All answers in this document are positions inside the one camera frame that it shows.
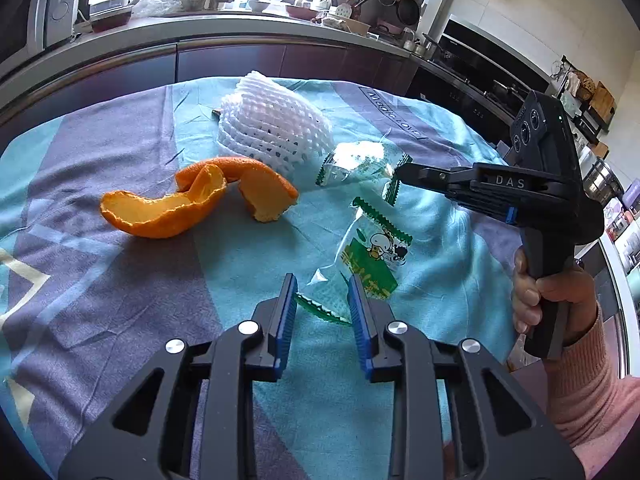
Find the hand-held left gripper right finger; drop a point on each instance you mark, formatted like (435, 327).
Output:
(360, 325)

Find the clear wrapper with green print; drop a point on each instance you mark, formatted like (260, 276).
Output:
(350, 160)

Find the red bowl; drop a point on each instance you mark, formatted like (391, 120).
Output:
(300, 11)

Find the person's right hand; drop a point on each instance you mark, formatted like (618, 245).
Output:
(525, 305)

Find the white bowl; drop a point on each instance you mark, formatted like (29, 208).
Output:
(260, 5)

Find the kitchen base cabinet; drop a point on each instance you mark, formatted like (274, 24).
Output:
(225, 62)

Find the small metal kettle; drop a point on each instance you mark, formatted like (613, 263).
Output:
(414, 41)

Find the white microwave oven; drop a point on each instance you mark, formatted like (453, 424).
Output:
(62, 5)

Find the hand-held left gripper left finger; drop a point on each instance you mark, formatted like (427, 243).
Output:
(287, 320)

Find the person's right forearm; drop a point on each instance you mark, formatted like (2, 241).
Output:
(585, 395)

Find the hanging dark pan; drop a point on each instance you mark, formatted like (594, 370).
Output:
(407, 11)

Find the dark red food container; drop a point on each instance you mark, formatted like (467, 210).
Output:
(111, 20)

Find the black built-in oven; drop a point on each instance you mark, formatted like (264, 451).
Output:
(475, 70)

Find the orange peel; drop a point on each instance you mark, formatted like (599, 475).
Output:
(150, 215)

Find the beige tray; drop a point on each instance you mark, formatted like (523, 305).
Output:
(350, 25)

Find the metal pot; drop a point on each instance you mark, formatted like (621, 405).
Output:
(602, 180)

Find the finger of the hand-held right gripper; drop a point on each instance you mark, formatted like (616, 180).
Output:
(435, 176)

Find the clear wrapper with cartoon print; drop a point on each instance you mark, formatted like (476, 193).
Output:
(380, 255)

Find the teal and grey printed tablecloth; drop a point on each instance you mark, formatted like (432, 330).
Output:
(150, 310)

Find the green torn wrapper strip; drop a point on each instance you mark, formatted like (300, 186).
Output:
(320, 310)

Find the cluttered storage shelf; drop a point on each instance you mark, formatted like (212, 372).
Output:
(595, 100)

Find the small white foam fruit net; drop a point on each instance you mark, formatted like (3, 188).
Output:
(270, 120)

